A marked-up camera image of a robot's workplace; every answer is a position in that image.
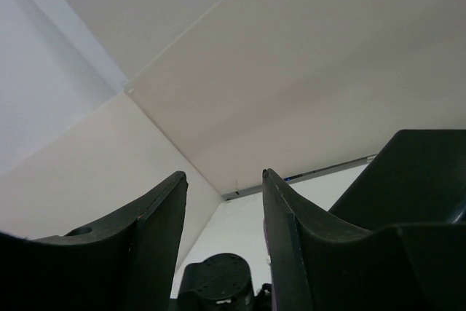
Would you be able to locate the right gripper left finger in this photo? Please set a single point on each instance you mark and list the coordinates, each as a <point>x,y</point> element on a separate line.
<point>123,261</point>

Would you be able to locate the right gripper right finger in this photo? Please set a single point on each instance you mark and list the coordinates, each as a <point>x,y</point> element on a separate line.
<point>321,262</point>

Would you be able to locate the black drawer organizer box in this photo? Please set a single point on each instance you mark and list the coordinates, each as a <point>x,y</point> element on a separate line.
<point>419,176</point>

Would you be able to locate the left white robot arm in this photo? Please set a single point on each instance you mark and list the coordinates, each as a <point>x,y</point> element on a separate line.
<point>221,282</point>

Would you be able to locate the aluminium rail back edge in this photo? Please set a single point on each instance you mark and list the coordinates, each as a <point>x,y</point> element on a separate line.
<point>239,193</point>

